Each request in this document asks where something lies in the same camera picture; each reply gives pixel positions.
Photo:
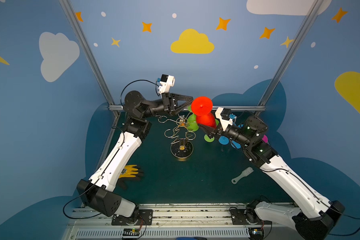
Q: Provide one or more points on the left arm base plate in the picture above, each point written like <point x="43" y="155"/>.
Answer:
<point x="142" y="217"/>

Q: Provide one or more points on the gold wire wine glass rack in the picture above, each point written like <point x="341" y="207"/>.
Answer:
<point x="181" y="137"/>

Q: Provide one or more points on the blue wine glass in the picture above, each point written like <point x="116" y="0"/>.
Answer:
<point x="224" y="140"/>
<point x="235" y="144"/>

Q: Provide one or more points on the left circuit board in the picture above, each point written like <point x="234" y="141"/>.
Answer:
<point x="132" y="233"/>

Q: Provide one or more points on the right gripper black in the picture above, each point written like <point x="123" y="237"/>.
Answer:
<point x="217" y="129"/>

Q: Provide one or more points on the left aluminium frame post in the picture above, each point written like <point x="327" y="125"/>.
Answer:
<point x="79" y="33"/>

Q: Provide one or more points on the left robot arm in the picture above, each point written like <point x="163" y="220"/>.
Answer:
<point x="97" y="192"/>

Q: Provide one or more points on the circuit board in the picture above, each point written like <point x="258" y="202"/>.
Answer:
<point x="132" y="233"/>
<point x="256" y="234"/>

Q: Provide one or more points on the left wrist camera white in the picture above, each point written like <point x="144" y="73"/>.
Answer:
<point x="165" y="82"/>

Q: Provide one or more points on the right aluminium frame post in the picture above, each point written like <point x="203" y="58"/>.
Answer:
<point x="299" y="38"/>

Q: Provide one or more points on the red wine glass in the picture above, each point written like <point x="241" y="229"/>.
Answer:
<point x="202" y="108"/>

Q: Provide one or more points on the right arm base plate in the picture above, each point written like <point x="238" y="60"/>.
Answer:
<point x="243" y="217"/>

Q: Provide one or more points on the aluminium frame post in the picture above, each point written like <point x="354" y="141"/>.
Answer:
<point x="79" y="33"/>
<point x="299" y="38"/>

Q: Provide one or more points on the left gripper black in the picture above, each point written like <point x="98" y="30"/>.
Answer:
<point x="167" y="103"/>

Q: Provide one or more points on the pink wine glass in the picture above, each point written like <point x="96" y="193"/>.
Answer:
<point x="265" y="139"/>

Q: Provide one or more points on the yellow black work glove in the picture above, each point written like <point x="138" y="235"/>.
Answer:
<point x="129" y="173"/>

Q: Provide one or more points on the back aluminium frame bar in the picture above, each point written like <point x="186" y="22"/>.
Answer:
<point x="233" y="108"/>

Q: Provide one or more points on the aluminium mounting rail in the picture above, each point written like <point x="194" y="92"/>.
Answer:
<point x="175" y="222"/>

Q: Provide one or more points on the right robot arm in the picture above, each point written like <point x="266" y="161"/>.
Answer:
<point x="314" y="215"/>

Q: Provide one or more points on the right circuit board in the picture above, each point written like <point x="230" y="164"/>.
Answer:
<point x="256" y="234"/>

